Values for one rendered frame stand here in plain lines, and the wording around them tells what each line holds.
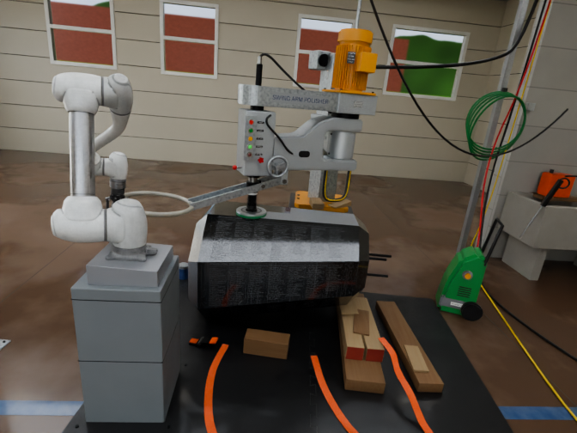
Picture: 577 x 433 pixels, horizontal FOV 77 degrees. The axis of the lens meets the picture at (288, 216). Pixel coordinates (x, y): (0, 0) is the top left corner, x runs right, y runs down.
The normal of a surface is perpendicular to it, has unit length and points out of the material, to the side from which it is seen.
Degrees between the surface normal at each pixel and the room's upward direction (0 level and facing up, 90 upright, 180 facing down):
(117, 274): 90
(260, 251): 45
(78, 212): 70
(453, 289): 90
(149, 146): 90
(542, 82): 90
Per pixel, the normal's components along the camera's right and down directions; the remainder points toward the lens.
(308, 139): 0.35, 0.33
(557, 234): 0.07, 0.32
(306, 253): 0.07, -0.44
